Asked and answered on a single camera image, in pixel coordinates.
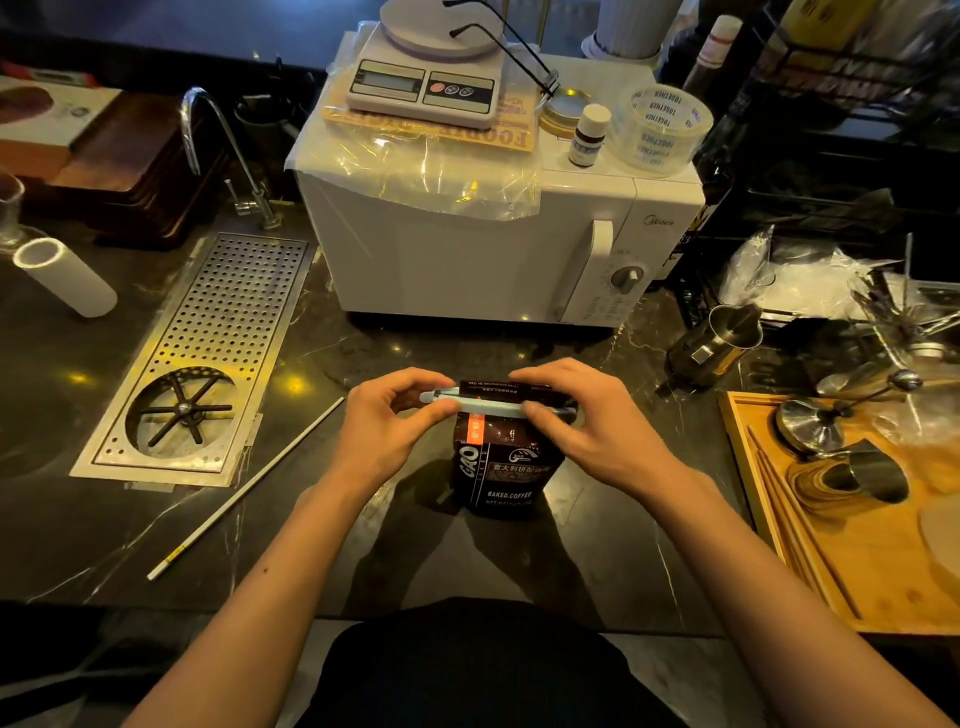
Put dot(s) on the black marble countertop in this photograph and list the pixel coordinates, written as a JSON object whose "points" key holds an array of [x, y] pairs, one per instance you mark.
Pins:
{"points": [[337, 337]]}

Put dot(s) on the black cup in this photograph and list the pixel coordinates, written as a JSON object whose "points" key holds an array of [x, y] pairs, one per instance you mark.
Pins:
{"points": [[262, 131]]}

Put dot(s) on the stack of brown coasters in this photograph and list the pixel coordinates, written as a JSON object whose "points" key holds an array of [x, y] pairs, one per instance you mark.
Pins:
{"points": [[806, 484]]}

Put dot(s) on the person's left forearm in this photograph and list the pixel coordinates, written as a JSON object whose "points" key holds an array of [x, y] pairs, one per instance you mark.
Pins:
{"points": [[262, 615]]}

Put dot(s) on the dark bottle with white cap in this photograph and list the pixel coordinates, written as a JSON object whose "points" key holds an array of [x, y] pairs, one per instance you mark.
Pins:
{"points": [[720, 37]]}

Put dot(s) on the white ribbed cup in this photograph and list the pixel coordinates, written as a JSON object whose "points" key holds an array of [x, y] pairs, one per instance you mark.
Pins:
{"points": [[634, 22]]}

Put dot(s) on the crumpled white plastic bag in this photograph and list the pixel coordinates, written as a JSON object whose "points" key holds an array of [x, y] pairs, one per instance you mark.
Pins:
{"points": [[802, 285]]}

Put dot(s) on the person's right forearm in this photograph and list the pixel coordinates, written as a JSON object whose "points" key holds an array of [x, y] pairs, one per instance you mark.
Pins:
{"points": [[772, 607]]}

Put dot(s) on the yellow printed paper card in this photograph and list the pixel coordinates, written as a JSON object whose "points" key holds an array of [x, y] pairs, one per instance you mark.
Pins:
{"points": [[517, 124]]}

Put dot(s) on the gold round tin lid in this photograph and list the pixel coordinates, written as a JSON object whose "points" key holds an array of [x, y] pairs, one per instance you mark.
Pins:
{"points": [[564, 106]]}

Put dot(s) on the round steel lid with knob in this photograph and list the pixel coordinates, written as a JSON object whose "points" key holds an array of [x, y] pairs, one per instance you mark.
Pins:
{"points": [[810, 426]]}

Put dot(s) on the dark brown coffee bag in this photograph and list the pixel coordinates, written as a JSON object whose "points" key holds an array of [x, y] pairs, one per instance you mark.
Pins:
{"points": [[502, 472]]}

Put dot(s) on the yellow plastic bottle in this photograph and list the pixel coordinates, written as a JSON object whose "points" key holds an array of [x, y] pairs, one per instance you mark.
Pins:
{"points": [[825, 19]]}

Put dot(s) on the white digital kitchen scale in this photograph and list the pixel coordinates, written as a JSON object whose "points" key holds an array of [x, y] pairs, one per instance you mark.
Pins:
{"points": [[420, 86]]}

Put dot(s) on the red flat box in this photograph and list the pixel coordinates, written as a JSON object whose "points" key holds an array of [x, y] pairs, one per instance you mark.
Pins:
{"points": [[45, 75]]}

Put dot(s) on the thin dark wooden stick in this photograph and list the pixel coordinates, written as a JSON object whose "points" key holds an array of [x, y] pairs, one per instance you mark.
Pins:
{"points": [[806, 526]]}

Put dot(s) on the light blue sealing clip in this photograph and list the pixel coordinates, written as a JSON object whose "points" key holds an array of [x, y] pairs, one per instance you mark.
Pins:
{"points": [[487, 409]]}

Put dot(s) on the chrome curved faucet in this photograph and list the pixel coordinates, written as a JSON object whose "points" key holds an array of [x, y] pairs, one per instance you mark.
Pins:
{"points": [[268, 217]]}

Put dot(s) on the clear printed tape roll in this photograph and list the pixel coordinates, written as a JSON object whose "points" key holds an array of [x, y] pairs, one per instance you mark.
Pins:
{"points": [[660, 146]]}

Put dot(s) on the small white-capped bottle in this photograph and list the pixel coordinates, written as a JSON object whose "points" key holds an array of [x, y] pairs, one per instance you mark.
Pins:
{"points": [[589, 139]]}

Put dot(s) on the clear plastic bag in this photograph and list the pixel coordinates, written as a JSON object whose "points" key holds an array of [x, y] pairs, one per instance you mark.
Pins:
{"points": [[930, 424]]}

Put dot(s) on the bunch of steel bar tools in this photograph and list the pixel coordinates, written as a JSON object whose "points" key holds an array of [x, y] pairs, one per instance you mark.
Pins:
{"points": [[892, 311]]}

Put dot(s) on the stack of dark wooden trays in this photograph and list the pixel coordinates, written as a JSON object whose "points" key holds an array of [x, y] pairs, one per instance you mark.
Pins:
{"points": [[127, 165]]}

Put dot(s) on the person's right hand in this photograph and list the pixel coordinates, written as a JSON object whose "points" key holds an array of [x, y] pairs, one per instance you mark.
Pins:
{"points": [[615, 442]]}

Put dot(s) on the clear utensil container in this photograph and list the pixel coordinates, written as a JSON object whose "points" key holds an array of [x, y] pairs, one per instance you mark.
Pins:
{"points": [[926, 349]]}

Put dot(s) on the flat steel scoop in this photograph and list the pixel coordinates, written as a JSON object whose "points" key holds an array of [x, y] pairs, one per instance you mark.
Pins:
{"points": [[847, 381]]}

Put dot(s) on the perforated steel drain tray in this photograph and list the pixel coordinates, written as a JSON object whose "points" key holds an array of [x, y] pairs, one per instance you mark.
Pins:
{"points": [[232, 307]]}

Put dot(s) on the small steel measuring cup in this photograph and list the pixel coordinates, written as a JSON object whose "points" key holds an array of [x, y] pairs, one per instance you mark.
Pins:
{"points": [[874, 472]]}

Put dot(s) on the white paper roll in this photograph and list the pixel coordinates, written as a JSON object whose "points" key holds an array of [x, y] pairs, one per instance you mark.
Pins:
{"points": [[67, 279]]}

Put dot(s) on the clear plastic sheet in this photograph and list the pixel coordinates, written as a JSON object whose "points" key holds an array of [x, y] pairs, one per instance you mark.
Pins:
{"points": [[420, 180]]}

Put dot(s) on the steel milk pitcher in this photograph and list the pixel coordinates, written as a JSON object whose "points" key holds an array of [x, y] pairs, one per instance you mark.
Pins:
{"points": [[712, 349]]}

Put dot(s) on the person's left hand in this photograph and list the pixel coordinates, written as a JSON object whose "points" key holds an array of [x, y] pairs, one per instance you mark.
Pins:
{"points": [[375, 435]]}

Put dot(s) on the light wooden tray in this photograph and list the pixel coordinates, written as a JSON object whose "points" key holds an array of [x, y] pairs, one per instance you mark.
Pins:
{"points": [[885, 570]]}

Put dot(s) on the black thin-framed eyeglasses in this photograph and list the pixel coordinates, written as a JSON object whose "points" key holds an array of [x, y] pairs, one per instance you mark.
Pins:
{"points": [[553, 81]]}

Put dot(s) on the beige round paper disc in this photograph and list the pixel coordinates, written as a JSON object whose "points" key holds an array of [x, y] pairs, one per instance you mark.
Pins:
{"points": [[943, 532]]}

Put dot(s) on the long thin white stick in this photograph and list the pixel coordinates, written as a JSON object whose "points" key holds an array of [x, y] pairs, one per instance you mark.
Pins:
{"points": [[247, 487]]}

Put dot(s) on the clear glass cup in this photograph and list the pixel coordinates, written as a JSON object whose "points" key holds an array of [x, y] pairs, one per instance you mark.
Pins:
{"points": [[9, 210]]}

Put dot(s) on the white printed flat box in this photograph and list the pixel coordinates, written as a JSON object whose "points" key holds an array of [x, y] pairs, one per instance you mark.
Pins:
{"points": [[60, 116]]}

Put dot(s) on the white microwave oven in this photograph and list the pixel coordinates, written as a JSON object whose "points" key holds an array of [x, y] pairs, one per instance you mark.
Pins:
{"points": [[465, 277]]}

